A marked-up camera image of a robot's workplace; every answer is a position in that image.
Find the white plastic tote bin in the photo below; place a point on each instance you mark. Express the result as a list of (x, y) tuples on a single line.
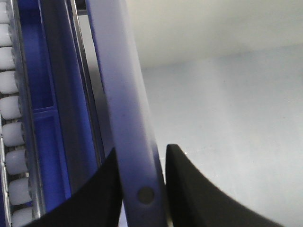
[(221, 78)]

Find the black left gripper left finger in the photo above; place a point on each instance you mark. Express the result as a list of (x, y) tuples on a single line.
[(96, 204)]

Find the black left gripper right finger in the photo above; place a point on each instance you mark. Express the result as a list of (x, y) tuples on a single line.
[(196, 202)]

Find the left roller track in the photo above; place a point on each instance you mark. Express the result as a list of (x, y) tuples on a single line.
[(21, 194)]

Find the blue bin far left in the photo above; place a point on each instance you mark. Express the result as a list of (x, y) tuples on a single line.
[(66, 127)]

